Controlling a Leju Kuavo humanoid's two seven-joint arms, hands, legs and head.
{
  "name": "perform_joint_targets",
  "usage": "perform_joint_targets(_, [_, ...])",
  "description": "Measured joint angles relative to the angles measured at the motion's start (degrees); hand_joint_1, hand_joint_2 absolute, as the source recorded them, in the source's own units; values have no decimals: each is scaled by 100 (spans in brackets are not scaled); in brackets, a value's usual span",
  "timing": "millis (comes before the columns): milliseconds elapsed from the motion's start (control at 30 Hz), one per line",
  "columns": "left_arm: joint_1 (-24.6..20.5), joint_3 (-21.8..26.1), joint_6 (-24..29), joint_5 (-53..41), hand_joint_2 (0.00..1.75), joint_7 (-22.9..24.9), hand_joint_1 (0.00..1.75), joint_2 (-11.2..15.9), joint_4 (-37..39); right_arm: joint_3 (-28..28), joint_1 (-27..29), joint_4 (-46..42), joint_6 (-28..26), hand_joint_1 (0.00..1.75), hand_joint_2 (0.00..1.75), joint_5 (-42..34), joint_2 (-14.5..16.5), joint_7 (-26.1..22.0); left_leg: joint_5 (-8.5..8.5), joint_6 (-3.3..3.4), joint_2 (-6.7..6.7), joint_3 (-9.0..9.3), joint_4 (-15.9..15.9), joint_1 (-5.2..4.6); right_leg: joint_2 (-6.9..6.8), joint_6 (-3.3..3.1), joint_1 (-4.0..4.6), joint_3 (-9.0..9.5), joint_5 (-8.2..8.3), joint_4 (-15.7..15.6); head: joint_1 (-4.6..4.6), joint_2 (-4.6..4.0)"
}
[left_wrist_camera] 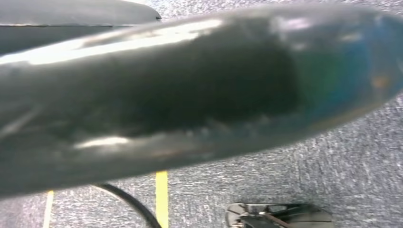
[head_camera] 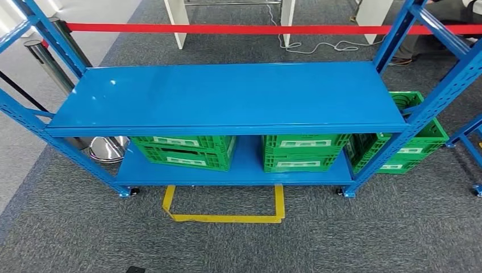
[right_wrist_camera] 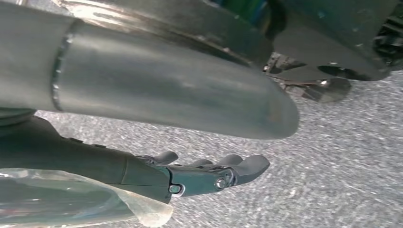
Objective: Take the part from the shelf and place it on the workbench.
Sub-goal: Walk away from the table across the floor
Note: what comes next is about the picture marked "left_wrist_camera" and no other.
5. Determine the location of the black robot foot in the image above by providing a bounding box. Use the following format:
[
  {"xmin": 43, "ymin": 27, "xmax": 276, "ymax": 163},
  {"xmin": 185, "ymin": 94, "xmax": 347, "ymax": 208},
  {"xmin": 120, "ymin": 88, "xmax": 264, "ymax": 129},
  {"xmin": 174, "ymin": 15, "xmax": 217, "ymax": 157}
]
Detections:
[{"xmin": 225, "ymin": 203, "xmax": 335, "ymax": 228}]

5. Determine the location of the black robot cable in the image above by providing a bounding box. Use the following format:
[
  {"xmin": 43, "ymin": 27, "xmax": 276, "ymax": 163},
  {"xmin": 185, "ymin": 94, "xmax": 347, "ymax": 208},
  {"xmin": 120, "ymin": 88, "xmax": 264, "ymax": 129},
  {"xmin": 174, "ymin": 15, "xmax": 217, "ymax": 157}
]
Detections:
[{"xmin": 93, "ymin": 183, "xmax": 163, "ymax": 228}]

